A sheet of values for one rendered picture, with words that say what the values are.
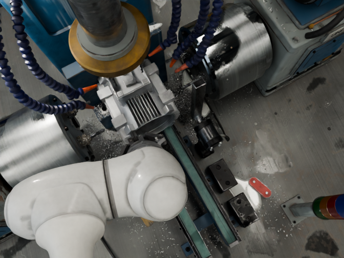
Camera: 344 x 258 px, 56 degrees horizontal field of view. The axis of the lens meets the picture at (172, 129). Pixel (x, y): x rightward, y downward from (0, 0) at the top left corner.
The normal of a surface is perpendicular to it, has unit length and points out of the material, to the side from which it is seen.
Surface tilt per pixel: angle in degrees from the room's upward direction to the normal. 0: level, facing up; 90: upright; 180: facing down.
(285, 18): 0
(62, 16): 90
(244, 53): 35
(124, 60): 0
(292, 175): 0
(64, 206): 26
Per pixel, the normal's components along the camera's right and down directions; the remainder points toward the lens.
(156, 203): 0.13, 0.24
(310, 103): -0.04, -0.26
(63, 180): 0.02, -0.67
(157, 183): 0.27, -0.10
